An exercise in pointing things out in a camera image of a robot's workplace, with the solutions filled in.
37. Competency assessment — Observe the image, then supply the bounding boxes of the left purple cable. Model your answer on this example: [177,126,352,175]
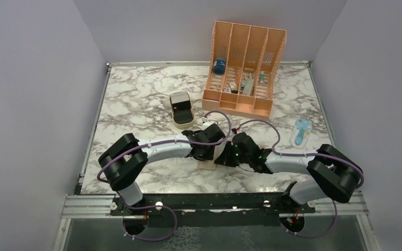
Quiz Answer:
[96,110,232,184]

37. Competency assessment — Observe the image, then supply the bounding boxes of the white tube in organizer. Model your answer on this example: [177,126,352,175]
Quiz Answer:
[259,71,265,85]

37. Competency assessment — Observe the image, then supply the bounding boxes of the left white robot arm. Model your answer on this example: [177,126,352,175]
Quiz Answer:
[98,123,226,215]

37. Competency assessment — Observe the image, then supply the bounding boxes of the black mounting base rail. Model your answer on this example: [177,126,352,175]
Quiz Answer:
[62,192,368,227]

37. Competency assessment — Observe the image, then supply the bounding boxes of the beige leather card holder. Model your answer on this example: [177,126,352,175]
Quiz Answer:
[198,161,217,170]

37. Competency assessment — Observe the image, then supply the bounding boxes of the purple cable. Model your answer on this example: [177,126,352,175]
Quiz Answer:
[96,110,232,184]
[233,119,365,189]

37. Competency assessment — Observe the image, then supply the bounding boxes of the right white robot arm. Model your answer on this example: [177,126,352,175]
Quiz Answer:
[215,132,364,213]

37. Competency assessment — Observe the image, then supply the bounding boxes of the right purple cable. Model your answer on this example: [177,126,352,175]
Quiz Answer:
[233,119,365,189]

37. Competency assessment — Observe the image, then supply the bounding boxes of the orange plastic desk organizer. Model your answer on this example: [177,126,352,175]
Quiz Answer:
[202,21,287,120]

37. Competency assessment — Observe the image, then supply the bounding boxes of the beige tray with cards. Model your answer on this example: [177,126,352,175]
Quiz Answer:
[169,92,195,129]

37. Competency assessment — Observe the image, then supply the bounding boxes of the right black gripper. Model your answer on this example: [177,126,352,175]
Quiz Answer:
[215,141,251,167]

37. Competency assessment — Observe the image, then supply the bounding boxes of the blue round jar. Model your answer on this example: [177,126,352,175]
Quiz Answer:
[212,57,226,75]

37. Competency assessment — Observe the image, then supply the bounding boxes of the blue packaged item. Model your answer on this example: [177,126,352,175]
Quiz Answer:
[289,118,312,149]

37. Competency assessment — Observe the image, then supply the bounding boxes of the small items in organizer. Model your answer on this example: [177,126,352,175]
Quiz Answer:
[222,72,253,96]

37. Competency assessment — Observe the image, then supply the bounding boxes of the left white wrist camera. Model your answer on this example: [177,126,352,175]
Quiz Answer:
[201,117,218,130]

